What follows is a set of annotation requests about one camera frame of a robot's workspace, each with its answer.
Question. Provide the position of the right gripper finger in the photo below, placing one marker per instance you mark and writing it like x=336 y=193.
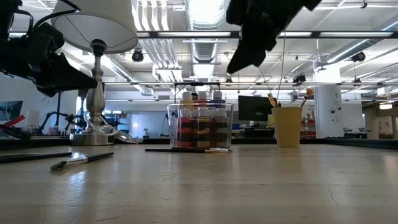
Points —
x=248 y=56

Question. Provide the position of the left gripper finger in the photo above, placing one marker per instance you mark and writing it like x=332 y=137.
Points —
x=71 y=79
x=53 y=92

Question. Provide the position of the large periwinkle blue paint bottle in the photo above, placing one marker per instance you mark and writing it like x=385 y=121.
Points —
x=217 y=97

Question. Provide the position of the large pink paint bottle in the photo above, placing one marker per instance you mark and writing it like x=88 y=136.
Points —
x=202 y=97

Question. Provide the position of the thin black paintbrush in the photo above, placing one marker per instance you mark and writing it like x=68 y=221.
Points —
x=46 y=156

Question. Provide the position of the short brown paintbrush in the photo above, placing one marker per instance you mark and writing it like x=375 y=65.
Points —
x=306 y=97

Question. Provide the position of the black paintbrush silver ferrule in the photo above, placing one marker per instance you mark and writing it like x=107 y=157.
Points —
x=77 y=160

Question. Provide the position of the large yellow paint bottle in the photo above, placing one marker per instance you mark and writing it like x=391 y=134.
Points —
x=187 y=97

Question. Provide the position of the thin dark paintbrush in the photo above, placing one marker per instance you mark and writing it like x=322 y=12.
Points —
x=186 y=151

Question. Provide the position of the black background robot arm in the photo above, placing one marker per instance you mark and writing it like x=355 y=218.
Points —
x=59 y=119

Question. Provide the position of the white shade silver table lamp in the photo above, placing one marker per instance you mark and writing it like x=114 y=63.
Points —
x=94 y=99

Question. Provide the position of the background display screen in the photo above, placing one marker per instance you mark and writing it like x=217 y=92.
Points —
x=11 y=110

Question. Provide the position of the black background monitor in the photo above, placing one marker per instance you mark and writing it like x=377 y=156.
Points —
x=255 y=107

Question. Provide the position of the blue background shelf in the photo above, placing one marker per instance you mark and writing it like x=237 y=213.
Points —
x=119 y=123

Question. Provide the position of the yellow paper cup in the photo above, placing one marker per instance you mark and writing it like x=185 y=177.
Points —
x=286 y=127

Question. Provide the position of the white round column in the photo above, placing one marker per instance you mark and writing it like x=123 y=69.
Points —
x=328 y=112

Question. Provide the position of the red background shelf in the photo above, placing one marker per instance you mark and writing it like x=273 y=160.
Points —
x=308 y=133

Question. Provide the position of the clear plastic bin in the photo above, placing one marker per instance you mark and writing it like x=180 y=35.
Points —
x=172 y=124

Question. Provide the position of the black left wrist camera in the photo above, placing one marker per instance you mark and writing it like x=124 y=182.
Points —
x=46 y=37

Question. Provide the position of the white ceiling duct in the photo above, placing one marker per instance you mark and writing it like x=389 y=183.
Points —
x=205 y=18

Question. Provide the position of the black background gantry frame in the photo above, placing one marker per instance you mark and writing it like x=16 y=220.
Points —
x=197 y=84

